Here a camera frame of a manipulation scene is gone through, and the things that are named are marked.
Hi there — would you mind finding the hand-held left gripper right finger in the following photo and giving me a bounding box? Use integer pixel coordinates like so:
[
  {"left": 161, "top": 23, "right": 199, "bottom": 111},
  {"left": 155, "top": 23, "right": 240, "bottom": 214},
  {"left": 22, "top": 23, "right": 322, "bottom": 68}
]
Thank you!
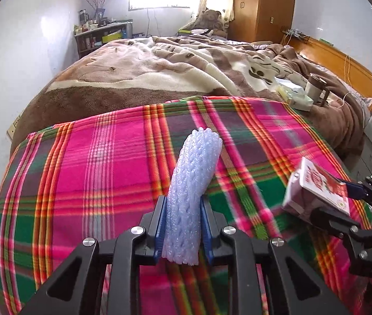
[{"left": 200, "top": 200, "right": 350, "bottom": 315}]

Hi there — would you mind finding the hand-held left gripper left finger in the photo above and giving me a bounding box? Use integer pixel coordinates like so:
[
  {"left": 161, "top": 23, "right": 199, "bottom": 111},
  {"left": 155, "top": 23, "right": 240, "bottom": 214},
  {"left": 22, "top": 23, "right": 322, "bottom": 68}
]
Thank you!
[{"left": 19, "top": 195, "right": 168, "bottom": 315}]

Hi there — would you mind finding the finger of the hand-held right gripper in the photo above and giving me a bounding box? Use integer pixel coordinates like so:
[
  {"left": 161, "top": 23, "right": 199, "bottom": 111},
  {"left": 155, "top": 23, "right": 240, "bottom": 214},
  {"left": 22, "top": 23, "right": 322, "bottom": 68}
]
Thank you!
[
  {"left": 335, "top": 176, "right": 372, "bottom": 209},
  {"left": 309, "top": 206, "right": 372, "bottom": 263}
]

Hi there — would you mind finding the red and white carton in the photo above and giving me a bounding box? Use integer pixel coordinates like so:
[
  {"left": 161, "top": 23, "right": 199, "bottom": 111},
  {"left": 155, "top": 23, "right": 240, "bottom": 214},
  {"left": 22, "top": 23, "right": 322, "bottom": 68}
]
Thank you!
[{"left": 284, "top": 157, "right": 351, "bottom": 219}]

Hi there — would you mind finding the white foam net sleeve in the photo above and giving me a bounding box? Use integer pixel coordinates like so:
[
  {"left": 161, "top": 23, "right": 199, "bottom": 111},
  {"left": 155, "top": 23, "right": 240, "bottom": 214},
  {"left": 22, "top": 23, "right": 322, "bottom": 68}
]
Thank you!
[{"left": 161, "top": 126, "right": 223, "bottom": 265}]

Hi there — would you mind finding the pink green plaid blanket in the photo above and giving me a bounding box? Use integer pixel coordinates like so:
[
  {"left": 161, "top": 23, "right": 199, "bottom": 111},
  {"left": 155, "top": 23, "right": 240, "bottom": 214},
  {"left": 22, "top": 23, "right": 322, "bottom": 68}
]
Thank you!
[{"left": 0, "top": 96, "right": 372, "bottom": 315}]

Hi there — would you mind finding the pale green tissue pack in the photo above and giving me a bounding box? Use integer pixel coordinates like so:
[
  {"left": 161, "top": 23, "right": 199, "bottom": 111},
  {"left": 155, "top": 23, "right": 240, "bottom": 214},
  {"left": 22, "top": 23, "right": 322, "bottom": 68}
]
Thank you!
[{"left": 278, "top": 85, "right": 314, "bottom": 111}]

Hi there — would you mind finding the wooden headboard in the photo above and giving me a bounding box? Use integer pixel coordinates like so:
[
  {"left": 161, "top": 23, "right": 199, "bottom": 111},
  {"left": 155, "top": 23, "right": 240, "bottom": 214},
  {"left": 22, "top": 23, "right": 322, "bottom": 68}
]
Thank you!
[{"left": 281, "top": 34, "right": 372, "bottom": 112}]

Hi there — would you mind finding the brown beige fleece blanket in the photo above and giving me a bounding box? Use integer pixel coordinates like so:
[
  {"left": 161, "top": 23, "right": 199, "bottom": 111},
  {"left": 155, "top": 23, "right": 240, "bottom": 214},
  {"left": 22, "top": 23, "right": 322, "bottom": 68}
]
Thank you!
[{"left": 10, "top": 34, "right": 370, "bottom": 158}]

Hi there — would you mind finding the power strip on headboard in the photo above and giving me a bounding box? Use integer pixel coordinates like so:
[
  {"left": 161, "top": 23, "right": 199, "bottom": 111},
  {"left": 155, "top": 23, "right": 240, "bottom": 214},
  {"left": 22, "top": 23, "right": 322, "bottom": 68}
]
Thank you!
[{"left": 283, "top": 28, "right": 305, "bottom": 39}]

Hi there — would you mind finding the cluttered bookshelf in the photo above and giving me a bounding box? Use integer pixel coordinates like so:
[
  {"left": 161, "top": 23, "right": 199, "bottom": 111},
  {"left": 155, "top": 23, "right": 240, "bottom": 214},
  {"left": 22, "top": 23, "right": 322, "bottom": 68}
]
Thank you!
[{"left": 74, "top": 20, "right": 135, "bottom": 60}]

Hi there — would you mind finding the wooden wardrobe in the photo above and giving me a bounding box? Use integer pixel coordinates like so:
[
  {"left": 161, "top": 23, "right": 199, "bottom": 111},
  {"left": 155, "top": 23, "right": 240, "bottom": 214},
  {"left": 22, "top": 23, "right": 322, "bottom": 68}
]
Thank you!
[{"left": 228, "top": 0, "right": 297, "bottom": 45}]

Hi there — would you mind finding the brown teddy bear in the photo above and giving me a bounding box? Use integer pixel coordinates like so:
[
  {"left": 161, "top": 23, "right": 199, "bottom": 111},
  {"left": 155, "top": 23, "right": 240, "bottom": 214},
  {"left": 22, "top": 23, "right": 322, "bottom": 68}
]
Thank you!
[{"left": 189, "top": 9, "right": 228, "bottom": 37}]

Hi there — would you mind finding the vase of dry branches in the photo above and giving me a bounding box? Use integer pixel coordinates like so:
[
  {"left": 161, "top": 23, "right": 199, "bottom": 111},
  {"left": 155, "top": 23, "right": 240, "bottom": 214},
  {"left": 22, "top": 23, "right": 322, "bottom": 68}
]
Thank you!
[{"left": 79, "top": 0, "right": 115, "bottom": 20}]

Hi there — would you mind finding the white mug with brown handle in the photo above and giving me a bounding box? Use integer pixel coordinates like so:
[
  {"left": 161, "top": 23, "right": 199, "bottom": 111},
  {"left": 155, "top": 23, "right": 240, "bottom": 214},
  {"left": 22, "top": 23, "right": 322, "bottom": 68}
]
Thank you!
[{"left": 304, "top": 74, "right": 331, "bottom": 107}]

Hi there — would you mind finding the wall socket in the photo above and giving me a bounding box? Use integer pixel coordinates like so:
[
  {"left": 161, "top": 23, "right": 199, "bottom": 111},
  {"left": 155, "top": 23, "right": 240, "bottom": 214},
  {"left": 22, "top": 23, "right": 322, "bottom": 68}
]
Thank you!
[{"left": 7, "top": 115, "right": 23, "bottom": 140}]

